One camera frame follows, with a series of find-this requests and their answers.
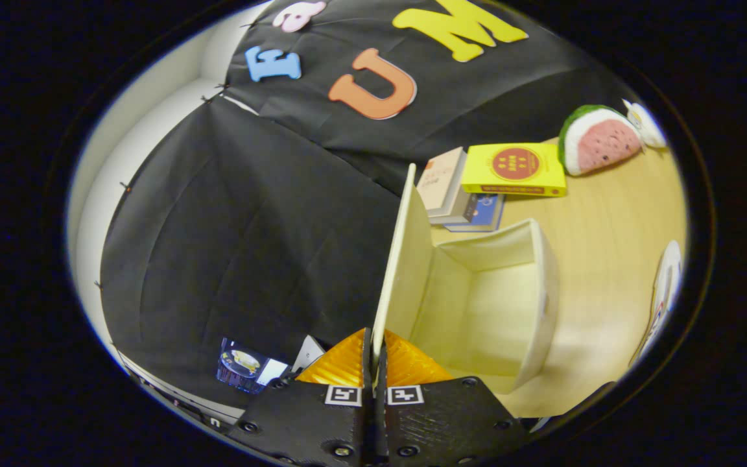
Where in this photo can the blue book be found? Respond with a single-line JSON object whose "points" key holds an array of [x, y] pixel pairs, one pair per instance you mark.
{"points": [[487, 214]]}

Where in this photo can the yellow book with red circle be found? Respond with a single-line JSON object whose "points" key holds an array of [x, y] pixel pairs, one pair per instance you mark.
{"points": [[516, 170]]}

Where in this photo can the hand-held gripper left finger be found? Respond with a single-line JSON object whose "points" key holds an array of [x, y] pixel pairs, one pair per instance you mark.
{"points": [[321, 421]]}

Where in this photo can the white plush toy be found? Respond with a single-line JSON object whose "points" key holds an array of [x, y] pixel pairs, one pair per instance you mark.
{"points": [[646, 123]]}

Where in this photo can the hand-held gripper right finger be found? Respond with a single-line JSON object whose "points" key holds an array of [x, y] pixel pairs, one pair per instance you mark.
{"points": [[438, 421]]}

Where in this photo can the watermelon slice plush toy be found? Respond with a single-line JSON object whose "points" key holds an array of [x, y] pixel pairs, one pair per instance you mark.
{"points": [[604, 137]]}

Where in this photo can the blue printed packet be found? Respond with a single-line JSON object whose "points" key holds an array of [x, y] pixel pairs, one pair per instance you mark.
{"points": [[240, 366]]}

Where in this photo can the white card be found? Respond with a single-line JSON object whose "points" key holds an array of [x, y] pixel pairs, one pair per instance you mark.
{"points": [[308, 353]]}

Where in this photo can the beige book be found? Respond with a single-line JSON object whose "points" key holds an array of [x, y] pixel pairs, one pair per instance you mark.
{"points": [[441, 178]]}

